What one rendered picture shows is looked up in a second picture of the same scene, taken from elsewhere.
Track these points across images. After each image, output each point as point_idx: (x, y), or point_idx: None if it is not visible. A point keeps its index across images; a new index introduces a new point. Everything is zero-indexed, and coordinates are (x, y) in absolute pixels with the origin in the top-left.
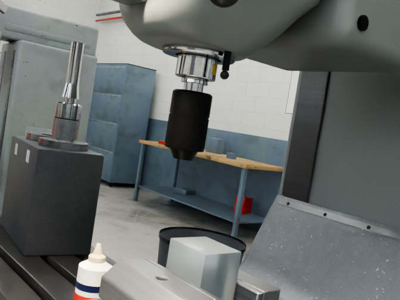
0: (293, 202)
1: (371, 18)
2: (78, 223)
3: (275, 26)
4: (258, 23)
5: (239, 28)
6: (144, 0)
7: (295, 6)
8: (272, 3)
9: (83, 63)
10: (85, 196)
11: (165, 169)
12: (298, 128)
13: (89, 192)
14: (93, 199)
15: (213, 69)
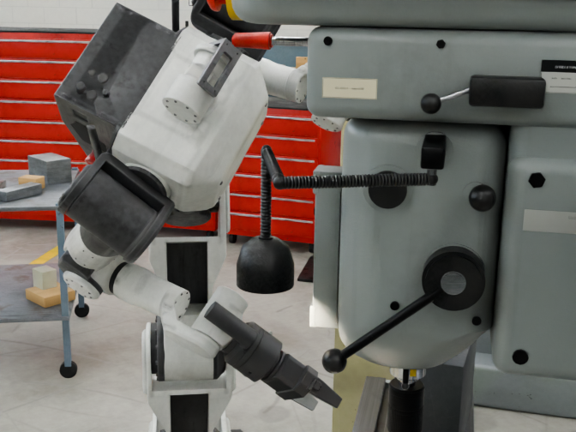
0: None
1: (536, 349)
2: (441, 430)
3: (435, 354)
4: (414, 354)
5: (399, 357)
6: (336, 327)
7: (447, 340)
8: (419, 342)
9: None
10: (446, 405)
11: None
12: None
13: (450, 402)
14: (455, 409)
15: (411, 372)
